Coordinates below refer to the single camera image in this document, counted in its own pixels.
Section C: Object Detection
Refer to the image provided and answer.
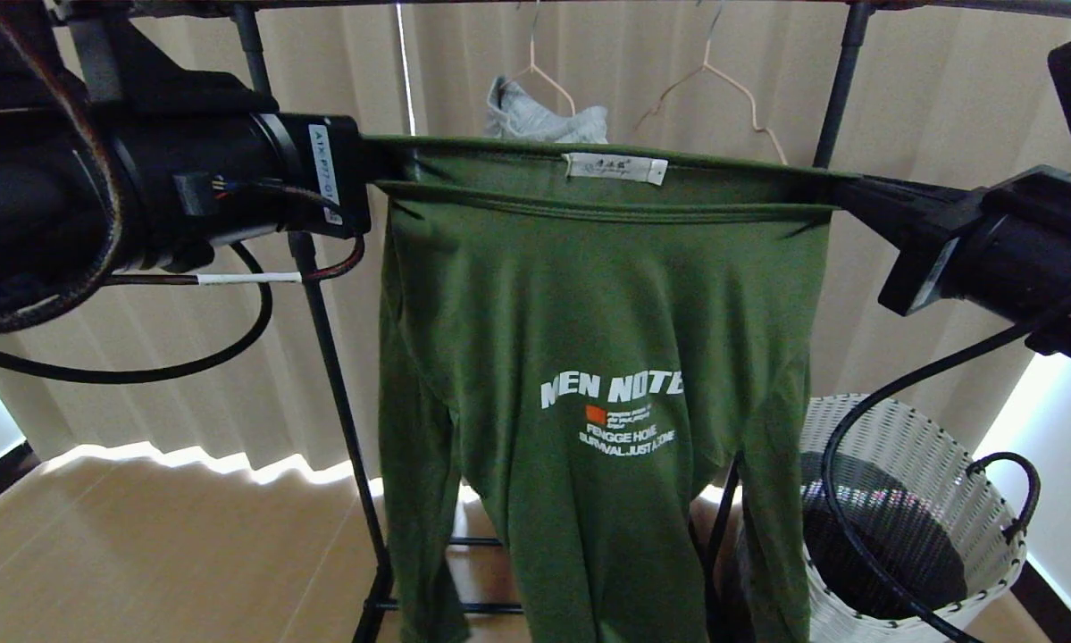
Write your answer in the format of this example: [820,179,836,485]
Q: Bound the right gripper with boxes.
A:
[879,183,1071,319]

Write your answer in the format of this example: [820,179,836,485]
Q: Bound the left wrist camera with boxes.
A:
[53,0,279,117]

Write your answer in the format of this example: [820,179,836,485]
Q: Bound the black clothes rack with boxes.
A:
[17,0,1071,643]

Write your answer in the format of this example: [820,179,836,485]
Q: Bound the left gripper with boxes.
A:
[249,112,375,244]

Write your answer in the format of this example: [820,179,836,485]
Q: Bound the green garment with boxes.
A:
[361,134,859,643]

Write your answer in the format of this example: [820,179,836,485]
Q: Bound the pink clothes hanger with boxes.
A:
[508,0,579,117]
[633,0,788,166]

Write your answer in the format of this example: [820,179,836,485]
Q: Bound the beige curtain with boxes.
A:
[0,0,1071,488]

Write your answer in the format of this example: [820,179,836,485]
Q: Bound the white laundry basket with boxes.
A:
[736,393,1042,643]

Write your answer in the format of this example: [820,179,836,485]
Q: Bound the pale grey shorts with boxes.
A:
[484,74,609,144]

